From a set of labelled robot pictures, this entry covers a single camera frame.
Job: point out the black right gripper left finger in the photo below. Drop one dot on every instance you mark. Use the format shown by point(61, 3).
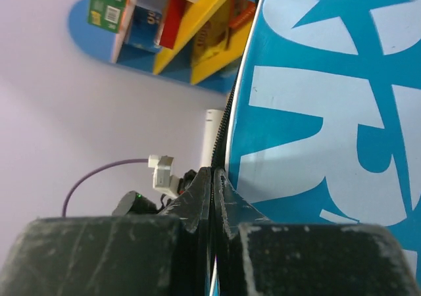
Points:
point(149, 254)

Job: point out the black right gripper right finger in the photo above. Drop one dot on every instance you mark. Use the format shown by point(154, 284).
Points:
point(256, 256)

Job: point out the blue sport racket bag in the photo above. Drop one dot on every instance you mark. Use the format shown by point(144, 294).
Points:
point(324, 118)

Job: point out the yellow snack bags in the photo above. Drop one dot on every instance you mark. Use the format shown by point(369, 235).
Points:
point(212, 38)

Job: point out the blue shelf unit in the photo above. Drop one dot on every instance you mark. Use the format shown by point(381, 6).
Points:
point(175, 63)

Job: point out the red flat box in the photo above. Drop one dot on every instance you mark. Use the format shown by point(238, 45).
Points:
point(241, 11)

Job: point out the orange green box left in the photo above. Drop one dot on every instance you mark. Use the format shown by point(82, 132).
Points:
point(105, 16)

